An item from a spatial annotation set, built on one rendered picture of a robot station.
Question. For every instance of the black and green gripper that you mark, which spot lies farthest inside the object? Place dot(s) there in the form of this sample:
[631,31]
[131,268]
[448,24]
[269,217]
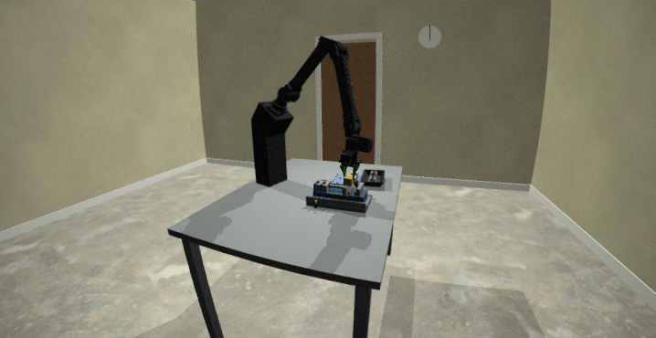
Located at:
[354,165]

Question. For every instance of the yellow rectangular block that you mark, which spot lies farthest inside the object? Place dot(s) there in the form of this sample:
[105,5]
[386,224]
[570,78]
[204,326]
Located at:
[348,180]

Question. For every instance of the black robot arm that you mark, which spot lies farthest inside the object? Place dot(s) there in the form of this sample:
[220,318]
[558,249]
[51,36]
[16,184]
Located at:
[291,92]

